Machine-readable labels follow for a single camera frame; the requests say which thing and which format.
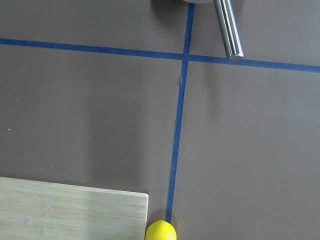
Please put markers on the yellow lemon half right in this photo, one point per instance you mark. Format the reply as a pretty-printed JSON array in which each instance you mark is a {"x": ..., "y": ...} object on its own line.
[{"x": 161, "y": 230}]

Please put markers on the pink bowl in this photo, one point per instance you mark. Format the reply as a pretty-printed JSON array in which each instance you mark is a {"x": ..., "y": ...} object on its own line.
[{"x": 199, "y": 1}]

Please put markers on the wooden cutting board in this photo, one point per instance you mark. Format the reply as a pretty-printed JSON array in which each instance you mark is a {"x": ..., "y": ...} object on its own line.
[{"x": 36, "y": 210}]

